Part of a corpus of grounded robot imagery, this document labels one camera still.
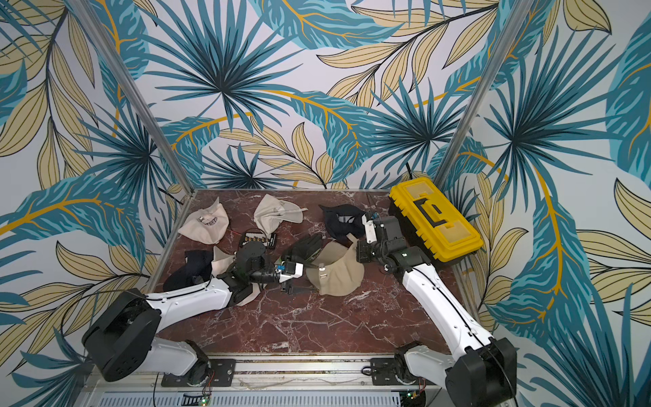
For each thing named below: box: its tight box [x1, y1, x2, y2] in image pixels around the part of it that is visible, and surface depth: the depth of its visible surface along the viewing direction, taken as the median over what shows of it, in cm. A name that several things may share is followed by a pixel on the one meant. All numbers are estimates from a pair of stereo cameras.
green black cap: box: [290, 234, 323, 263], surface depth 101 cm
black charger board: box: [239, 231, 278, 249], surface depth 103 cm
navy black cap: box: [162, 249, 214, 292], surface depth 83 cm
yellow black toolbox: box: [387, 176, 485, 263], surface depth 91 cm
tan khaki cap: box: [305, 234, 366, 297], surface depth 82 cm
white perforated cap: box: [253, 193, 309, 235], surface depth 111 cm
